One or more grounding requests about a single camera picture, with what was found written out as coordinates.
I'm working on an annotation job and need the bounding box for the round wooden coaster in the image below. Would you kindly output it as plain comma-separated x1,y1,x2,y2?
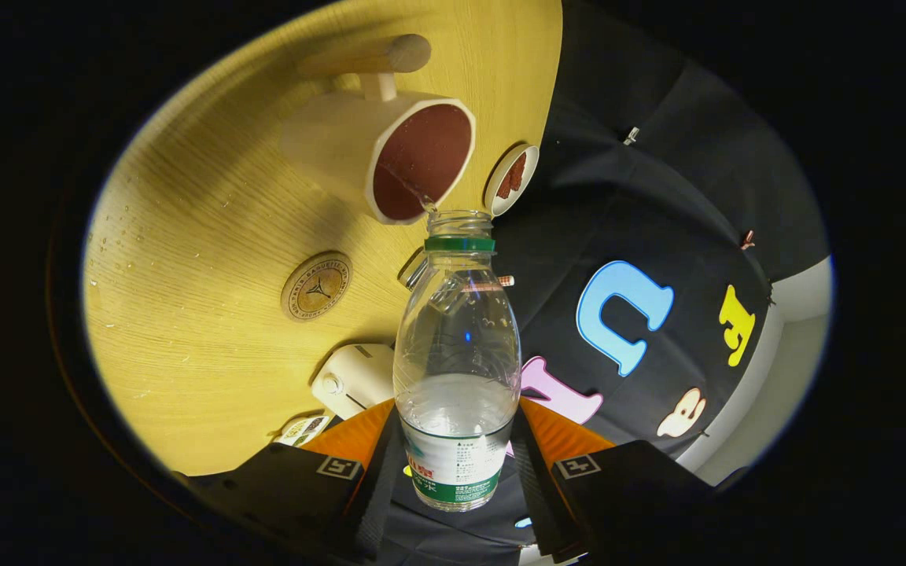
280,251,353,322

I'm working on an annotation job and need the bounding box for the ribbed drinking glass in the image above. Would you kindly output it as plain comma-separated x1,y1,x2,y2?
397,248,429,290

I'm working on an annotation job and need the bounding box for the white toaster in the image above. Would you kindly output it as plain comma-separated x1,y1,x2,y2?
311,343,396,421

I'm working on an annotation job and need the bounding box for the clear plastic bottle green label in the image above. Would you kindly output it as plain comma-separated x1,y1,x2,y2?
392,209,523,513

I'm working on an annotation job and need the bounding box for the beige cup wooden handle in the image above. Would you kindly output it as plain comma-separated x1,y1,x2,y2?
280,34,477,226

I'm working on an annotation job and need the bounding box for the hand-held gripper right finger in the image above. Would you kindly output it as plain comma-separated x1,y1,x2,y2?
510,397,718,563

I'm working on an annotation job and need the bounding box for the white divided dish with beans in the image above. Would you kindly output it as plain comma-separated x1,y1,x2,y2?
274,414,334,447

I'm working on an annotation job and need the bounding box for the small white round plate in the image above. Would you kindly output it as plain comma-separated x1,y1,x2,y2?
484,143,540,218

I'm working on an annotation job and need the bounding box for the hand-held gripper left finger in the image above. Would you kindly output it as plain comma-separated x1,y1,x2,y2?
172,399,403,563

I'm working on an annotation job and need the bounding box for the wooden table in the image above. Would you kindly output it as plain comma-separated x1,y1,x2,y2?
82,0,564,476

